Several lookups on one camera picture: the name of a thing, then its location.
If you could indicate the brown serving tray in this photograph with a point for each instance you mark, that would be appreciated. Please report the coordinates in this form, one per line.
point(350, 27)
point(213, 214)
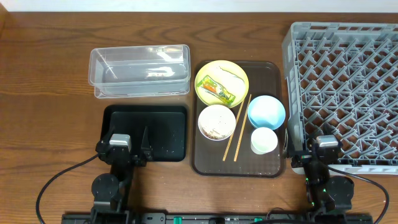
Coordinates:
point(206, 156)

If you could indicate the clear plastic bin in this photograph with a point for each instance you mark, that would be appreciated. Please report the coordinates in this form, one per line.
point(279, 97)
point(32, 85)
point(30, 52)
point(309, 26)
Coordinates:
point(140, 71)

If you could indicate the white cup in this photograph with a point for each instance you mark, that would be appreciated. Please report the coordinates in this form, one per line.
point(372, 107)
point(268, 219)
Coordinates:
point(263, 140)

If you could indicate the white tissue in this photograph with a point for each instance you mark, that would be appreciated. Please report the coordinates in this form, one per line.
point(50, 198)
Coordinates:
point(228, 77)

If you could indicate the white bowl with food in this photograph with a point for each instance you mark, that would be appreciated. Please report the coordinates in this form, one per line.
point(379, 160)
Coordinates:
point(216, 122)

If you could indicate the grey dishwasher rack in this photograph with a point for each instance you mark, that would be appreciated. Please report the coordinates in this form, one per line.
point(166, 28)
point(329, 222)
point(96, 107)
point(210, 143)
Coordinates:
point(344, 76)

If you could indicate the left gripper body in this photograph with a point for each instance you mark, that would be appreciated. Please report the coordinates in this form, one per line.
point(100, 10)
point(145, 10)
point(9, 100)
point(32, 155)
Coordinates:
point(125, 155)

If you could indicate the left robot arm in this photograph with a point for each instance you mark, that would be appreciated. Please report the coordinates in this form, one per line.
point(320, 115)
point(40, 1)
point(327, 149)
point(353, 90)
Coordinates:
point(111, 190)

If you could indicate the black tray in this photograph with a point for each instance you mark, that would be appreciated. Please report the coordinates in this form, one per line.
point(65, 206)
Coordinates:
point(165, 127)

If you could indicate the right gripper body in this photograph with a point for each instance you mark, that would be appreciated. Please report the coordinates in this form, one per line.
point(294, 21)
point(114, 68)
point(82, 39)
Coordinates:
point(313, 158)

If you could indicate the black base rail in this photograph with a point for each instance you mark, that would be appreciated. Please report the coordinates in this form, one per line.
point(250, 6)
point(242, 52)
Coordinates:
point(161, 218)

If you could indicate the light blue bowl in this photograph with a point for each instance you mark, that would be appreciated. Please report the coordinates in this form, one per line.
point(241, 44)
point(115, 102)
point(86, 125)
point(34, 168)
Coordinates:
point(266, 112)

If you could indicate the yellow plate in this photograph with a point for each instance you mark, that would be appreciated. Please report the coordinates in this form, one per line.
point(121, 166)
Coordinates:
point(221, 82)

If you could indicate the green snack wrapper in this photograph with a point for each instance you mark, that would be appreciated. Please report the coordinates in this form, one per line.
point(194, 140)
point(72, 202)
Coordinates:
point(216, 89)

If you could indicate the wooden chopstick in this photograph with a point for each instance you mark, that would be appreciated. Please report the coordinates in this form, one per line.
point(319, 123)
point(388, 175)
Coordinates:
point(242, 129)
point(231, 136)

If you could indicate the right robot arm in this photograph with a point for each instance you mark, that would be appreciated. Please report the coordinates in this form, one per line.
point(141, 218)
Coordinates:
point(330, 196)

